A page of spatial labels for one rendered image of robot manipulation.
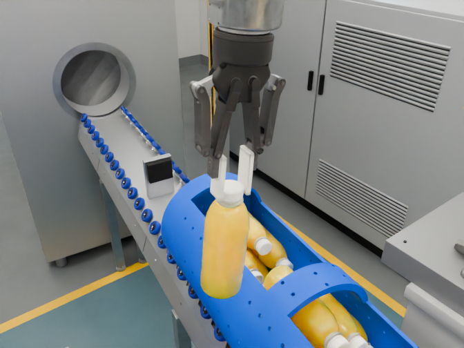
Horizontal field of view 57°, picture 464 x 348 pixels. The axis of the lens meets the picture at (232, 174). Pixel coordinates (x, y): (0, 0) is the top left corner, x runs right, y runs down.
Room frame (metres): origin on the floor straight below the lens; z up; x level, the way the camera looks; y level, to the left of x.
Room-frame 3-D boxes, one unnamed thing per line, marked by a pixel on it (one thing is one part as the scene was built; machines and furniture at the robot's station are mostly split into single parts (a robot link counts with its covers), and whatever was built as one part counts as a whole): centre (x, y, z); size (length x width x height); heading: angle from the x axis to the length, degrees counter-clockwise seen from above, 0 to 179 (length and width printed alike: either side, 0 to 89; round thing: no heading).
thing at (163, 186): (1.29, 0.26, 1.00); 0.10 x 0.04 x 0.15; 119
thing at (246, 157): (0.53, -0.02, 1.49); 0.03 x 0.01 x 0.07; 28
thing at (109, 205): (1.87, 0.66, 0.31); 0.06 x 0.06 x 0.63; 29
